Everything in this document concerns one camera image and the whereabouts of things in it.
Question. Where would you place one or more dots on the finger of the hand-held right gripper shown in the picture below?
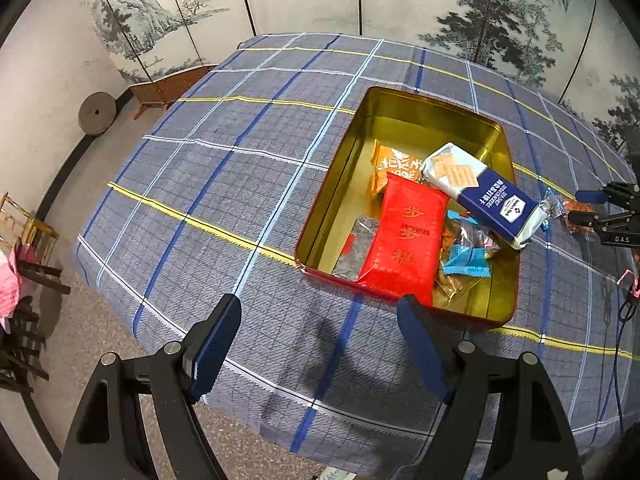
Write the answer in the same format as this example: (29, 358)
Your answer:
(615, 192)
(595, 220)

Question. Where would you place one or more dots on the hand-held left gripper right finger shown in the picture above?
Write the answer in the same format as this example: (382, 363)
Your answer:
(420, 345)

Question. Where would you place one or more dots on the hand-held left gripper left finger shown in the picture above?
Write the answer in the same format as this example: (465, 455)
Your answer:
(215, 345)

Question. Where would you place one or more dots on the clear brown twists packet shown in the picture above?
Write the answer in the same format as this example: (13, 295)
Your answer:
(580, 207)

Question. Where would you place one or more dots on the clear fried snack packet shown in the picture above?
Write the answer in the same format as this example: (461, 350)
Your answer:
(450, 285)

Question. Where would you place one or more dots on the light blue snack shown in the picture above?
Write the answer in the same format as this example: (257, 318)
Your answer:
(462, 260)

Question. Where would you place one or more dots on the blue and white cracker packet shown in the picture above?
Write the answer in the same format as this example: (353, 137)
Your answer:
(495, 205)

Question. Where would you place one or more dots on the red snack packet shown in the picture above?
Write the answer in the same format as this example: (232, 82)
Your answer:
(405, 240)

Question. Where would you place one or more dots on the clear packet with red label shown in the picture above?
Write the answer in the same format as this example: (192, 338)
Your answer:
(357, 255)

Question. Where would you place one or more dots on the orange snack packet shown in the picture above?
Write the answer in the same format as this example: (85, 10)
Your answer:
(395, 165)

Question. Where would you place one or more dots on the dark red tin box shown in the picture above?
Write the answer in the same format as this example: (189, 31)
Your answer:
(400, 120)

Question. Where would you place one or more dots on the blue wrapped dark candy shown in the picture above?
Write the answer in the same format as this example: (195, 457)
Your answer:
(552, 207)

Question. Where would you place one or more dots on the blue plaid tablecloth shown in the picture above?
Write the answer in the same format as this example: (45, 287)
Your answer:
(225, 210)

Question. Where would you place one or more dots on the dark wooden chair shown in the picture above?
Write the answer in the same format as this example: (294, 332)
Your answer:
(30, 280)

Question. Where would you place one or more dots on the bamboo stool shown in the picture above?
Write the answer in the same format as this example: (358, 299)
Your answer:
(35, 230)

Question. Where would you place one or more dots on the pink cloth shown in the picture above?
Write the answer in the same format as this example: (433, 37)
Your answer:
(7, 285)

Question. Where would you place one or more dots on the round stone disc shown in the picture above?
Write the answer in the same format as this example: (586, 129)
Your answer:
(97, 113)

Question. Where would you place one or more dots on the brown wooden stand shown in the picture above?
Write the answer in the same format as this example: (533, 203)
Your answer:
(160, 90)

